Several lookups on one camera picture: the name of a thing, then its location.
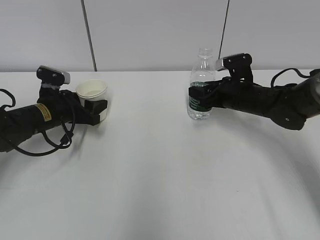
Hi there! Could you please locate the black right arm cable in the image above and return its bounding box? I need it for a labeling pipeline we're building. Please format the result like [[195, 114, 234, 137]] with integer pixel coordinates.
[[270, 67, 316, 88]]

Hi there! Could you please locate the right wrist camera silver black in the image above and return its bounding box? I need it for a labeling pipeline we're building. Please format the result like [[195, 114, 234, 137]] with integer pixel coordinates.
[[215, 53, 253, 83]]

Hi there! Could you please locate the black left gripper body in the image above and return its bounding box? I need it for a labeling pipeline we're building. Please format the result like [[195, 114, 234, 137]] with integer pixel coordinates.
[[36, 87, 89, 125]]

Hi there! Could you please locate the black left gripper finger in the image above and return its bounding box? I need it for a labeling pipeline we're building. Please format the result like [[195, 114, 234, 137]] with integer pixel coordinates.
[[84, 99, 108, 115], [66, 90, 78, 99]]

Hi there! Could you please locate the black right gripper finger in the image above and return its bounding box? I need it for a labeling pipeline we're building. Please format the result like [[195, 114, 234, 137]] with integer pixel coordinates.
[[204, 79, 224, 88], [188, 86, 215, 108]]

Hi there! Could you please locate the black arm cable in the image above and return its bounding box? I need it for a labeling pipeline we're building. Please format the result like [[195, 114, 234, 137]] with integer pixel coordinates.
[[270, 67, 316, 88], [0, 88, 77, 157]]

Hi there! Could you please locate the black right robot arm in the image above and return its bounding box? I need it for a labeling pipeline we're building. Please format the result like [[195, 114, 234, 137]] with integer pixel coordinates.
[[188, 69, 320, 131]]

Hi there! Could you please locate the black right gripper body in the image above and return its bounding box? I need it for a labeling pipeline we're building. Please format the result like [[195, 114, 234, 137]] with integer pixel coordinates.
[[212, 76, 255, 109]]

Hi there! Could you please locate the clear water bottle green label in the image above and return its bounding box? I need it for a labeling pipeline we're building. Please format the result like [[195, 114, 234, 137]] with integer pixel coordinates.
[[187, 48, 215, 120]]

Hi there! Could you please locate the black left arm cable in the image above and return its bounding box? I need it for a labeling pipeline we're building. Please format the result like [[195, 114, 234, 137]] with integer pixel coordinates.
[[0, 88, 77, 157]]

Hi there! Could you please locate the white paper cup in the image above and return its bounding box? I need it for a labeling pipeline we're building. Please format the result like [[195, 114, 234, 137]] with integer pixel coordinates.
[[75, 79, 107, 126]]

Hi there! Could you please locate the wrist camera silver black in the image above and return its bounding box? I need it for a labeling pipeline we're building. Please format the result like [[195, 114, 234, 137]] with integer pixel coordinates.
[[215, 53, 253, 83], [36, 65, 71, 87]]

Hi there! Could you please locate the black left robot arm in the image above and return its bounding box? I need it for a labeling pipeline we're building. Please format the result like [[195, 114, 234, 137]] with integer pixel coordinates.
[[0, 87, 108, 157]]

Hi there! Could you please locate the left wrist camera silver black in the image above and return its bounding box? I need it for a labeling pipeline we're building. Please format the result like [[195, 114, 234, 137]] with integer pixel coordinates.
[[36, 65, 71, 87]]

